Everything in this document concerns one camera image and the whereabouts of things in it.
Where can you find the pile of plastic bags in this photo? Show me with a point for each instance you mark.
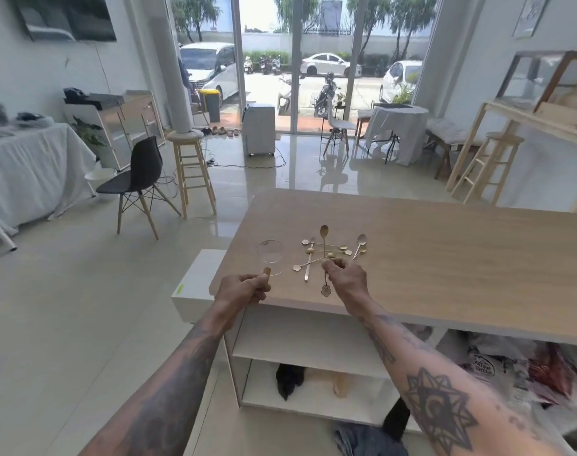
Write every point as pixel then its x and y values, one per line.
pixel 511 370

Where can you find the person's left forearm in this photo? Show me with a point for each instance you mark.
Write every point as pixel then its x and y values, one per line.
pixel 169 389

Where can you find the black bag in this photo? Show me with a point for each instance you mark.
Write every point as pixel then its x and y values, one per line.
pixel 396 417

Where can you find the black chair wooden legs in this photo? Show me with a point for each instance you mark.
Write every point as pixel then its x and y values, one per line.
pixel 143 168

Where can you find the framed wall picture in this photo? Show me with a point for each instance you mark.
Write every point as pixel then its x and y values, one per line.
pixel 531 14

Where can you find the black wall television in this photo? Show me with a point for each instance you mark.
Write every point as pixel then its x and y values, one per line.
pixel 65 16

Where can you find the row of shoes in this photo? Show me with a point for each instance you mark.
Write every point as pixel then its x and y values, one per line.
pixel 221 131

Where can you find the round table white cloth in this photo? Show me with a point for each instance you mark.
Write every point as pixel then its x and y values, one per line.
pixel 395 130

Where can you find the long gold flower-end spoon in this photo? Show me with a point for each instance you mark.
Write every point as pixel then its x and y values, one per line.
pixel 324 232

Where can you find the silver stirring spoon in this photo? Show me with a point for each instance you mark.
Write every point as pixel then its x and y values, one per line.
pixel 309 270

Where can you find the white round pot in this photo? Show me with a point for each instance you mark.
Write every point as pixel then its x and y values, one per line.
pixel 100 174

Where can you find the yellow-lid grey bin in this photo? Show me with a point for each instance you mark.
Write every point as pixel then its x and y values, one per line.
pixel 210 103

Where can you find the black motorcycle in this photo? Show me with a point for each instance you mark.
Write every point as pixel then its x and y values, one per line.
pixel 325 94

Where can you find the person's left thumb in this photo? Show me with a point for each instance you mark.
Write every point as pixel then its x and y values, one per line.
pixel 257 279

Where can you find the white van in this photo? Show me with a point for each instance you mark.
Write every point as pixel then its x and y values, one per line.
pixel 207 66

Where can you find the white round column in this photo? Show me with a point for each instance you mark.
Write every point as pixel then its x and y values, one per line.
pixel 174 66

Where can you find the white low box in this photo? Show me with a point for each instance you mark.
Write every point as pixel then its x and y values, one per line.
pixel 198 284

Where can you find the wooden counter frame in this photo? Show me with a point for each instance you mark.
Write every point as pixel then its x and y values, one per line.
pixel 530 119

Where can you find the wooden bar stool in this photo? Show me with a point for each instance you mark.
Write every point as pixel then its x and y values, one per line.
pixel 500 151
pixel 191 170

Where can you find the blue jeans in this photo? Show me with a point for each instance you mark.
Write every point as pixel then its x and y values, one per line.
pixel 364 441

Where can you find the white scooter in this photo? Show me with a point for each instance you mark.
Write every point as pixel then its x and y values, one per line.
pixel 284 94

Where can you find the table with white cloth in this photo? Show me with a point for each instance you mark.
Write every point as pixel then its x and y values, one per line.
pixel 27 170

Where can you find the white shelf unit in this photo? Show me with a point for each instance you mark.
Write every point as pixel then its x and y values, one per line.
pixel 312 341

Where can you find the white sedan car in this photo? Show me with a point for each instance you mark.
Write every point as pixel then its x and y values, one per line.
pixel 326 64

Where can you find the white hatchback car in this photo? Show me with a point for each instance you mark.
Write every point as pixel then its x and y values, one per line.
pixel 397 78

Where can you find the wooden glass display case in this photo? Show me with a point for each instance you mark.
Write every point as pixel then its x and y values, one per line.
pixel 530 80

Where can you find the person's left hand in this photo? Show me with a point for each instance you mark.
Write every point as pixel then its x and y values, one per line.
pixel 236 292

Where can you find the white air purifier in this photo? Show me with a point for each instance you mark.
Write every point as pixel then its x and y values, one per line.
pixel 259 130

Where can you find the person's right hand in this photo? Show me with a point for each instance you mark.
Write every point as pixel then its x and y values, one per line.
pixel 351 282

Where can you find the white chair wooden legs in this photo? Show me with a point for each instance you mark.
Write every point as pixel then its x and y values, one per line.
pixel 338 125

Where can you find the person's right forearm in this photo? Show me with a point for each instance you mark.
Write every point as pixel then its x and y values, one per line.
pixel 431 384

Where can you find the black cloth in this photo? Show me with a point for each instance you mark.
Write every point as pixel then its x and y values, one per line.
pixel 288 380

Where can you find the wooden bench with cushion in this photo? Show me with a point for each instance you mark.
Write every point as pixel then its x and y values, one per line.
pixel 452 135

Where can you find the black device on cabinet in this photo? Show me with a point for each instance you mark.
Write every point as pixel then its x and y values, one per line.
pixel 77 93

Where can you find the white glass-door cabinet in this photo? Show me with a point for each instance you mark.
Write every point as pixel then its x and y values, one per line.
pixel 122 128

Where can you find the person's right thumb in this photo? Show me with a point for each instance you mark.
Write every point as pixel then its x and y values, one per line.
pixel 328 271

